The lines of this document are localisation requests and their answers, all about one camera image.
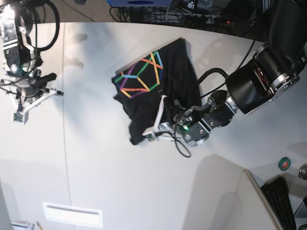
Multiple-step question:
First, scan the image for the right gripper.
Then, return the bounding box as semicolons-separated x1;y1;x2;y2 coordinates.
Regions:
14;73;57;101

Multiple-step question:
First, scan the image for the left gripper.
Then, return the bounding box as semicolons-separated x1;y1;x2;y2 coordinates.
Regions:
163;98;185;129

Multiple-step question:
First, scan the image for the black t-shirt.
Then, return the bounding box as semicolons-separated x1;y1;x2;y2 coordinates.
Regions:
111;38;201;145

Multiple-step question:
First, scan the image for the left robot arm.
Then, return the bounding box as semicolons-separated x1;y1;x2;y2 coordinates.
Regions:
173;0;307;145

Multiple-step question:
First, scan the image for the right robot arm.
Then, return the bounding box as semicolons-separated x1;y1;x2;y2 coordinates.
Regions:
0;0;60;100

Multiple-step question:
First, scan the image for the black power strip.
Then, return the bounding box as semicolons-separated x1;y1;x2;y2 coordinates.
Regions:
183;15;233;25

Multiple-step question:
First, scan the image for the white partition panel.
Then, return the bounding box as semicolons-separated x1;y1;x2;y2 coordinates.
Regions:
182;154;283;230

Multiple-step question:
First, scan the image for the green tape roll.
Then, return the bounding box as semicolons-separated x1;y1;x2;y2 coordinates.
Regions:
278;157;291;171

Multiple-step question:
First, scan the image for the black keyboard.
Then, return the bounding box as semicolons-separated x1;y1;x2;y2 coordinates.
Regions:
261;176;296;230

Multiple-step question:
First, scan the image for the metal knob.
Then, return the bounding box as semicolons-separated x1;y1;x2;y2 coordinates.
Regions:
297;164;307;180

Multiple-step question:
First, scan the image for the pencil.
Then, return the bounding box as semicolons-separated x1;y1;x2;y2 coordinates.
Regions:
36;221;43;230

